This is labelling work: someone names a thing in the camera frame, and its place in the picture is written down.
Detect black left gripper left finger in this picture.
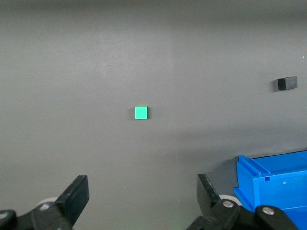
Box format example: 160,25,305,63
14,174,90,230

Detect small black cube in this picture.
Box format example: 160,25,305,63
277,76,298,92

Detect small green cube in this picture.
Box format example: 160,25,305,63
134,106,149,120

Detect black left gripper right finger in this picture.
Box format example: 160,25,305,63
186,173,255,230

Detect blue plastic storage bin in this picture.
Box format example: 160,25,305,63
233,150,307,230

